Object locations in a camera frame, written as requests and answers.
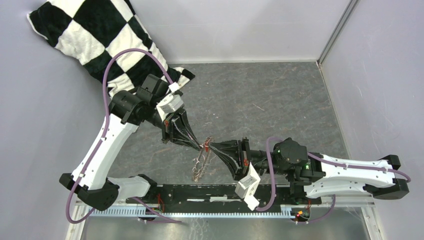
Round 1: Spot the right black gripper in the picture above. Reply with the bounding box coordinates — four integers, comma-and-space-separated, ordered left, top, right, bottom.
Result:
207, 137, 288, 182

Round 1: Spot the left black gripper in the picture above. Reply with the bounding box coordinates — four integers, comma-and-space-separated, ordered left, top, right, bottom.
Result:
147, 103, 203, 152

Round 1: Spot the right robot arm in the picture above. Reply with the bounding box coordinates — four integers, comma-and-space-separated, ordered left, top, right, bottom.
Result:
206, 137, 411, 204

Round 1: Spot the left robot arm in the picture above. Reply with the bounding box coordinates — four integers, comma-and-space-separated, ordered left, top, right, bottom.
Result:
59, 74, 202, 211

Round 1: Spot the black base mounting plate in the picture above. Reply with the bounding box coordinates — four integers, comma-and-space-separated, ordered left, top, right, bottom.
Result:
139, 184, 322, 214

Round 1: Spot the black white checkered pillow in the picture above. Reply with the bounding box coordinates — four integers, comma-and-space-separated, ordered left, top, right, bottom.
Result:
27, 0, 195, 96

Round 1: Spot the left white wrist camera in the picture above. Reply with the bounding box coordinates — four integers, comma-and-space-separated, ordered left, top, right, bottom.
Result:
156, 94, 184, 121

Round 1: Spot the aluminium frame rail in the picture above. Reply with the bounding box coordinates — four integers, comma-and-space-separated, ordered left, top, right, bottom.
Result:
66, 194, 383, 240

